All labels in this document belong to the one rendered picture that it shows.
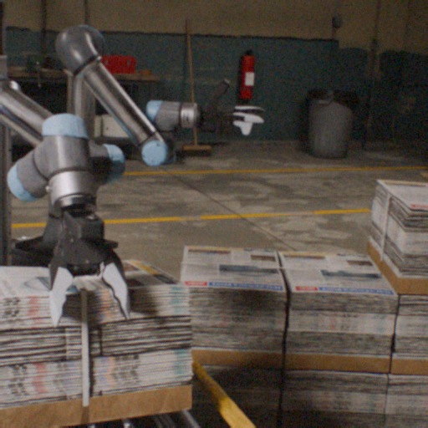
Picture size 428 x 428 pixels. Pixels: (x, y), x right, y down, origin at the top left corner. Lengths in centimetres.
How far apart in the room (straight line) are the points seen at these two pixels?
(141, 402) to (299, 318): 83
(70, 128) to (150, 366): 43
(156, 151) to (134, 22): 649
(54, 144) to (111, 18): 735
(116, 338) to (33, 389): 16
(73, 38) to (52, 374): 124
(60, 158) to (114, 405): 42
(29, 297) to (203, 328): 90
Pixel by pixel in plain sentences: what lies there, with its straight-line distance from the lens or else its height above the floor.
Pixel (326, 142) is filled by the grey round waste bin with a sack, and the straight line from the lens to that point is 914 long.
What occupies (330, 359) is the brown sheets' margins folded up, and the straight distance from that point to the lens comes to 218.
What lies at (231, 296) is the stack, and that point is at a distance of 208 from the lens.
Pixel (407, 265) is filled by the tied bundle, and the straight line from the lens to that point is 212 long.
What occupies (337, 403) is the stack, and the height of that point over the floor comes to 51.
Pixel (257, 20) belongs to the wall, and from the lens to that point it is 926.
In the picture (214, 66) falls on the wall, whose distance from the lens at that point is 907.
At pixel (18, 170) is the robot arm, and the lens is 142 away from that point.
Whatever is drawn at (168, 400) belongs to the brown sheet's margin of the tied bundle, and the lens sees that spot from 140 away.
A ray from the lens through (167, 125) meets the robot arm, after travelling 241.
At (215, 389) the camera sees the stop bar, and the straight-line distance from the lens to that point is 155.
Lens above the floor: 151
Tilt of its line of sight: 14 degrees down
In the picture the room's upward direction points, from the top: 4 degrees clockwise
